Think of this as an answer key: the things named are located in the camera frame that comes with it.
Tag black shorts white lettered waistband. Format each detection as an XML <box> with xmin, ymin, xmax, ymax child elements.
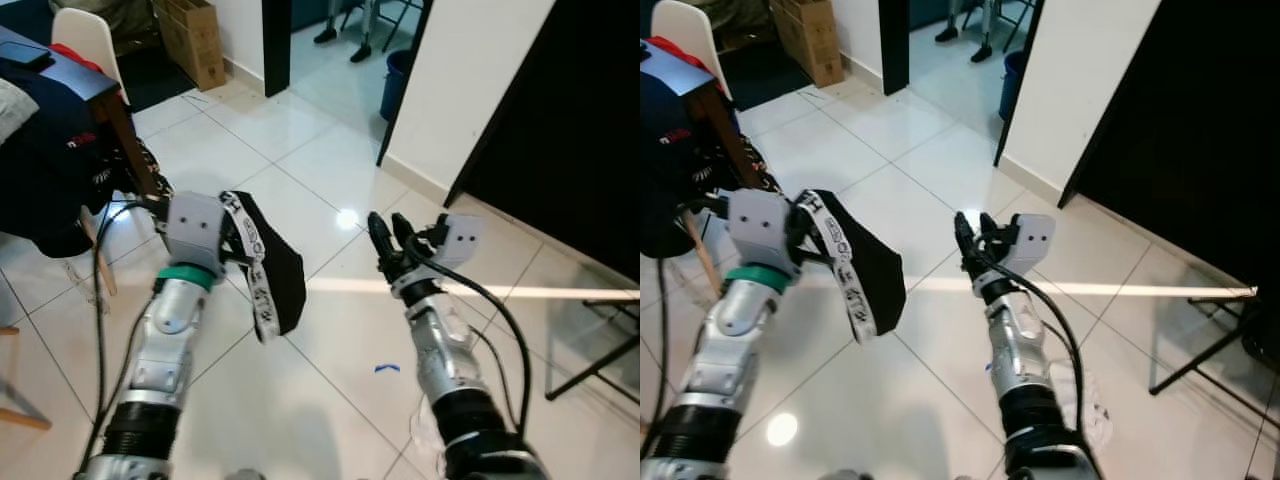
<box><xmin>790</xmin><ymin>188</ymin><xmax>908</xmax><ymax>346</ymax></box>
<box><xmin>220</xmin><ymin>190</ymin><xmax>307</xmax><ymax>343</ymax></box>

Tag navy garment red white logo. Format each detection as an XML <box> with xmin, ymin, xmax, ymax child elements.
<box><xmin>0</xmin><ymin>70</ymin><xmax>141</xmax><ymax>259</ymax></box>
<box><xmin>640</xmin><ymin>70</ymin><xmax>746</xmax><ymax>259</ymax></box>

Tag dark blue bin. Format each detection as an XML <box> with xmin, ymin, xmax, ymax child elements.
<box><xmin>998</xmin><ymin>50</ymin><xmax>1026</xmax><ymax>121</ymax></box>
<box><xmin>380</xmin><ymin>50</ymin><xmax>413</xmax><ymax>123</ymax></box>

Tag black door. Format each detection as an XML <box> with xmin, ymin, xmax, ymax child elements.
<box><xmin>1060</xmin><ymin>0</ymin><xmax>1280</xmax><ymax>286</ymax></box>
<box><xmin>445</xmin><ymin>0</ymin><xmax>640</xmax><ymax>281</ymax></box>

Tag brown cardboard box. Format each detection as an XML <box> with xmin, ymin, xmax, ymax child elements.
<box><xmin>770</xmin><ymin>0</ymin><xmax>846</xmax><ymax>89</ymax></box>
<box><xmin>152</xmin><ymin>0</ymin><xmax>228</xmax><ymax>91</ymax></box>

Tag person legs dark shoes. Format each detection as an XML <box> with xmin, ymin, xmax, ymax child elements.
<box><xmin>313</xmin><ymin>0</ymin><xmax>379</xmax><ymax>63</ymax></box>
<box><xmin>930</xmin><ymin>0</ymin><xmax>996</xmax><ymax>63</ymax></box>

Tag black folding chair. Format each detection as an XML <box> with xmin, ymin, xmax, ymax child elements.
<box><xmin>1150</xmin><ymin>290</ymin><xmax>1280</xmax><ymax>431</ymax></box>
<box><xmin>545</xmin><ymin>295</ymin><xmax>640</xmax><ymax>403</ymax></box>

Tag red cloth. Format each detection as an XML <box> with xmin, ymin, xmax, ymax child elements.
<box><xmin>50</xmin><ymin>42</ymin><xmax>106</xmax><ymax>76</ymax></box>
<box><xmin>645</xmin><ymin>35</ymin><xmax>701</xmax><ymax>66</ymax></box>

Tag white chair wooden legs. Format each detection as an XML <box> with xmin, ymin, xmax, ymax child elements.
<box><xmin>650</xmin><ymin>0</ymin><xmax>733</xmax><ymax>296</ymax></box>
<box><xmin>50</xmin><ymin>8</ymin><xmax>131</xmax><ymax>296</ymax></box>
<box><xmin>0</xmin><ymin>325</ymin><xmax>51</xmax><ymax>431</ymax></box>

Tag pale grey garment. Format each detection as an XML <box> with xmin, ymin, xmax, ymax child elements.
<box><xmin>0</xmin><ymin>78</ymin><xmax>26</xmax><ymax>141</ymax></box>

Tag black phone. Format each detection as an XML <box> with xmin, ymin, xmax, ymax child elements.
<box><xmin>0</xmin><ymin>40</ymin><xmax>56</xmax><ymax>71</ymax></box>

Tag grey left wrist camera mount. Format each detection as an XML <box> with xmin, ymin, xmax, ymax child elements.
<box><xmin>165</xmin><ymin>192</ymin><xmax>229</xmax><ymax>276</ymax></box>
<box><xmin>727</xmin><ymin>190</ymin><xmax>801</xmax><ymax>279</ymax></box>

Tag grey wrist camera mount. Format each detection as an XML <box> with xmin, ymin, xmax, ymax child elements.
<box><xmin>1003</xmin><ymin>213</ymin><xmax>1057</xmax><ymax>276</ymax></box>
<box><xmin>165</xmin><ymin>192</ymin><xmax>229</xmax><ymax>276</ymax></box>
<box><xmin>432</xmin><ymin>213</ymin><xmax>488</xmax><ymax>271</ymax></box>
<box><xmin>727</xmin><ymin>190</ymin><xmax>801</xmax><ymax>279</ymax></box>

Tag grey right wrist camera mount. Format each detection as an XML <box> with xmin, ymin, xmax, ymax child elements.
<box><xmin>432</xmin><ymin>213</ymin><xmax>488</xmax><ymax>271</ymax></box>
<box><xmin>1003</xmin><ymin>213</ymin><xmax>1057</xmax><ymax>276</ymax></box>

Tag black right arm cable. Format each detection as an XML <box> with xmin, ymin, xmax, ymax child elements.
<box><xmin>983</xmin><ymin>250</ymin><xmax>1088</xmax><ymax>406</ymax></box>
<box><xmin>405</xmin><ymin>240</ymin><xmax>533</xmax><ymax>436</ymax></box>

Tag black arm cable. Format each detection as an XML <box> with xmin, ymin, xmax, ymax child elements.
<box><xmin>405</xmin><ymin>240</ymin><xmax>533</xmax><ymax>436</ymax></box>
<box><xmin>983</xmin><ymin>250</ymin><xmax>1088</xmax><ymax>406</ymax></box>
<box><xmin>78</xmin><ymin>200</ymin><xmax>171</xmax><ymax>471</ymax></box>
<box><xmin>640</xmin><ymin>195</ymin><xmax>731</xmax><ymax>461</ymax></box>

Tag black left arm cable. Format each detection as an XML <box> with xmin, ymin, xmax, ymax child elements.
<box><xmin>78</xmin><ymin>200</ymin><xmax>171</xmax><ymax>471</ymax></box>
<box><xmin>640</xmin><ymin>195</ymin><xmax>731</xmax><ymax>461</ymax></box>

